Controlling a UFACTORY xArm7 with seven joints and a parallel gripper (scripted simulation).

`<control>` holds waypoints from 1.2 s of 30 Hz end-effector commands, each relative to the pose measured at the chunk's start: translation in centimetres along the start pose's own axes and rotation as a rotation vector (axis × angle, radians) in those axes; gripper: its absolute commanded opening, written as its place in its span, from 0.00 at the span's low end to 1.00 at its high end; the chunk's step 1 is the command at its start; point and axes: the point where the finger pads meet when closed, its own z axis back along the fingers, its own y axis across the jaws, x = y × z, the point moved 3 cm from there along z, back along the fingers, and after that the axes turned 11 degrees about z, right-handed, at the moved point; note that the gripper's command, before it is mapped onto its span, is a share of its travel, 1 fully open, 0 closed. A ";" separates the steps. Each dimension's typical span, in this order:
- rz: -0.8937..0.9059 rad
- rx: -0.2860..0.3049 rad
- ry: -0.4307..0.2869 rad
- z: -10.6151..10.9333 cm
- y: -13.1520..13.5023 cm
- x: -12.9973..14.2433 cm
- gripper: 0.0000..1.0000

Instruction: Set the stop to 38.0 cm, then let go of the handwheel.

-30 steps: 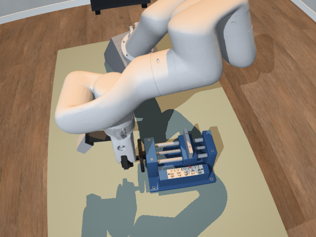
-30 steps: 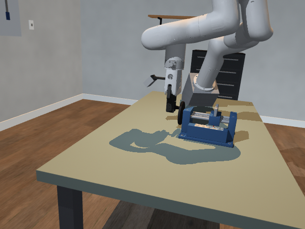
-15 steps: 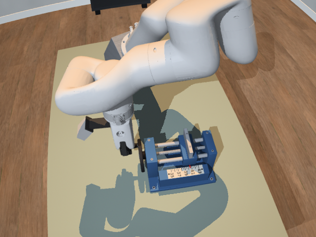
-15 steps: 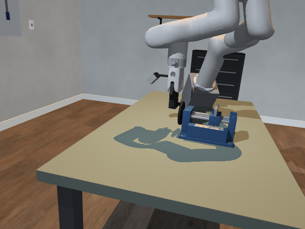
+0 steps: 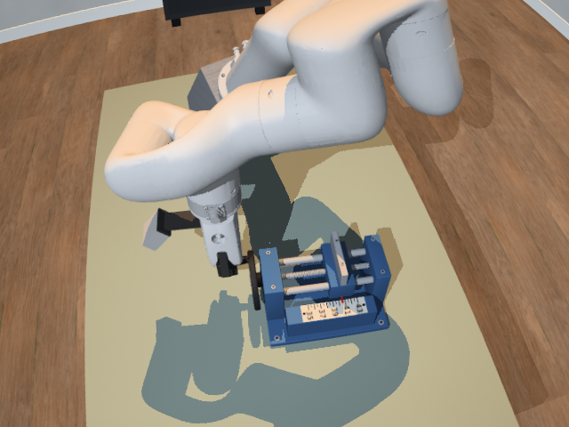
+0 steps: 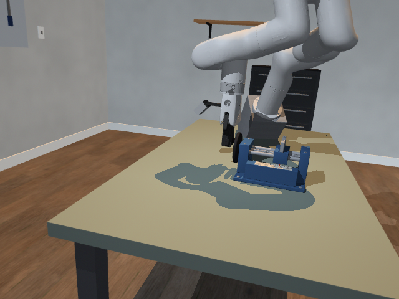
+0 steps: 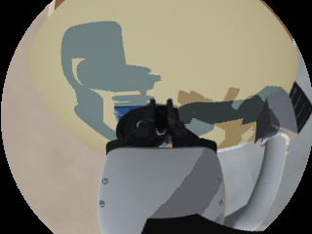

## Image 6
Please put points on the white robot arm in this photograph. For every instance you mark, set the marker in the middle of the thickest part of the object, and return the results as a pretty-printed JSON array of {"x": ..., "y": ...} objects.
[{"x": 288, "y": 36}]

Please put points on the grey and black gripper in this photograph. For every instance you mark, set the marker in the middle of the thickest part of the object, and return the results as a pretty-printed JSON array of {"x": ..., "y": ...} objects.
[{"x": 230, "y": 115}]

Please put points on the blue bench vise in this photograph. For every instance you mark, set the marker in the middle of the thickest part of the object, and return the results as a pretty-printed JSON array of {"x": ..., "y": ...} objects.
[{"x": 272, "y": 175}]

